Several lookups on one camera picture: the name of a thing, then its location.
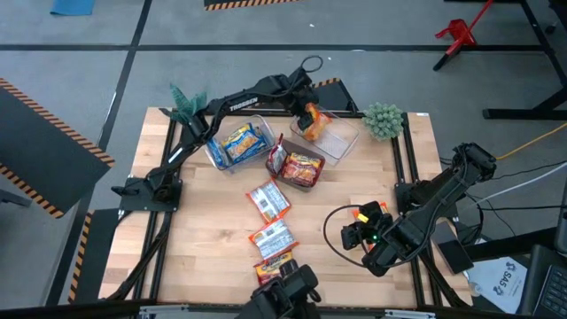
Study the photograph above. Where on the clear plastic bin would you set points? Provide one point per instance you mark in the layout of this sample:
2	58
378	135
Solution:
270	133
341	144

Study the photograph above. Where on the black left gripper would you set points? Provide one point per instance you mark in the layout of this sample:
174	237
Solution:
305	99

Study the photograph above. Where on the black hazard-striped platform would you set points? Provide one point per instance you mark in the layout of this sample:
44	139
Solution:
40	150

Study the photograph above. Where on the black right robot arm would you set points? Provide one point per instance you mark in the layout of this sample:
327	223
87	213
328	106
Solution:
425	217

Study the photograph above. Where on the red metal stand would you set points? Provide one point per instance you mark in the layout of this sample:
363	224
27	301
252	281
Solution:
458	35

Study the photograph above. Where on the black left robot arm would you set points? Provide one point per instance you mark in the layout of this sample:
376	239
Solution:
243	103

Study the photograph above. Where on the black desk frame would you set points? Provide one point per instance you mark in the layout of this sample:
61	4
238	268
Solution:
540	44

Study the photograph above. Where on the round pale green succulent plant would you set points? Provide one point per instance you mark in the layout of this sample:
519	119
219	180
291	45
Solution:
383	122

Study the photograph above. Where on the black tablet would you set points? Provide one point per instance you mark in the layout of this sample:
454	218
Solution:
456	257

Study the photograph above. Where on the black laptop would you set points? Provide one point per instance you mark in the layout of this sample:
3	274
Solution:
549	288

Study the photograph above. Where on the black desk leg bar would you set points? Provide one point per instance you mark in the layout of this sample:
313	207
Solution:
509	246

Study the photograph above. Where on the orange Maruchan ramen packet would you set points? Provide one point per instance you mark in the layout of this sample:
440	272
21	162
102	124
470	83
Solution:
383	207
272	239
319	128

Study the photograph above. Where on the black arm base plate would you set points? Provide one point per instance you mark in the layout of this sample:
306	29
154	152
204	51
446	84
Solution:
401	201
128	204

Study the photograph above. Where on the white printed paper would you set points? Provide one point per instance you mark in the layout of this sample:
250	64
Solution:
500	283

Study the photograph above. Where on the dark grey plastic bin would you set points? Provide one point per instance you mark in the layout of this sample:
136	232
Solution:
301	148

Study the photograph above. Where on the spiky green plant white pot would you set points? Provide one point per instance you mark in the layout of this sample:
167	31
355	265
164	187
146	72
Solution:
184	101

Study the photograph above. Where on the blue floor mat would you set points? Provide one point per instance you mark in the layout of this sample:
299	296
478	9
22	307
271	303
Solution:
73	6

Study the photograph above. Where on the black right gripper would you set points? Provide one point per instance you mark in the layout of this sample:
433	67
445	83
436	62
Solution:
372	226

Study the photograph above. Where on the silver metal bracket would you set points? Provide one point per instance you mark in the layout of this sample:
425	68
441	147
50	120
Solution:
409	314
164	309

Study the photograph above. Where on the black bulky object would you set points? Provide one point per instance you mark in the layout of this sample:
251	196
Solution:
283	292

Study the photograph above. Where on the black hazard-striped floor mat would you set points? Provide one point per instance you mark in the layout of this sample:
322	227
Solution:
95	252
248	3
339	99

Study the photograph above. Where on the blue Maruchan ramen packet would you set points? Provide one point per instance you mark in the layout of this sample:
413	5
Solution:
262	142
243	142
216	153

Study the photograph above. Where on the black aluminium extrusion frame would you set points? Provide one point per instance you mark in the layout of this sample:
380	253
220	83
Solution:
408	133

